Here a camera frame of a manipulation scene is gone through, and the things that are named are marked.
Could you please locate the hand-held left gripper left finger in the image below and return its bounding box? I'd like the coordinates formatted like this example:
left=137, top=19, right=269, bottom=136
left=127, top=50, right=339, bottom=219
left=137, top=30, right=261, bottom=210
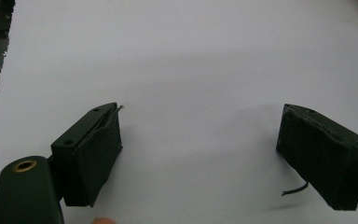
left=49, top=102, right=125, bottom=208

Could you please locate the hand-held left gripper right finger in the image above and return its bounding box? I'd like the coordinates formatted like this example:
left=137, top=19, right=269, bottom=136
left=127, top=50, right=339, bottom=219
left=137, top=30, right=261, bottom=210
left=275, top=103, right=358, bottom=212

